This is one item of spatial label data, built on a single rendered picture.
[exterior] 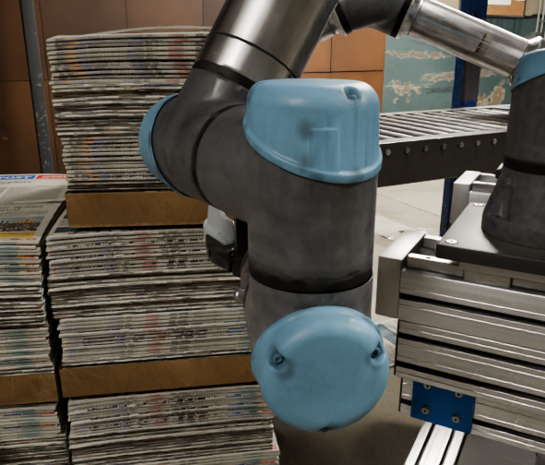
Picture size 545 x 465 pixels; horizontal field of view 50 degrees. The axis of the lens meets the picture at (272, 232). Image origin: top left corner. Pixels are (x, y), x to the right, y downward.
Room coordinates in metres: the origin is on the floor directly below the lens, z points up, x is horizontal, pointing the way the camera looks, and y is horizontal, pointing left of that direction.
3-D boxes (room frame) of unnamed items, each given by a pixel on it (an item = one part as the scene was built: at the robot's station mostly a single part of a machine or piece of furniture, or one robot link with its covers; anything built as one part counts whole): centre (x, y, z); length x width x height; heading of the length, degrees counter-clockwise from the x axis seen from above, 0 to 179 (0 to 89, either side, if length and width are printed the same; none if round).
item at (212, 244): (0.53, 0.04, 0.86); 0.09 x 0.05 x 0.02; 34
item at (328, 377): (0.32, -0.02, 0.88); 0.11 x 0.08 x 0.09; 7
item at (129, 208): (0.76, 0.11, 0.86); 0.29 x 0.16 x 0.04; 96
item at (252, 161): (0.34, -0.01, 0.98); 0.11 x 0.08 x 0.11; 34
